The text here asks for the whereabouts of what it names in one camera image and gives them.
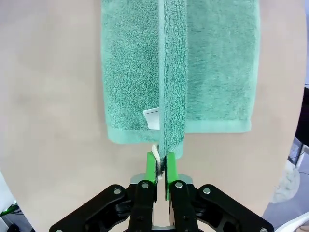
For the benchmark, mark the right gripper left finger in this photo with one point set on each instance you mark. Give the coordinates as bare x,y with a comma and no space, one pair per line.
150,169

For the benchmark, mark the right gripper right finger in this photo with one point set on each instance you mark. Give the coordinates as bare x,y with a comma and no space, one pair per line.
171,169

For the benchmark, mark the green terry towel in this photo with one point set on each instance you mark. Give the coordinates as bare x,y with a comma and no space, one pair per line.
125,72

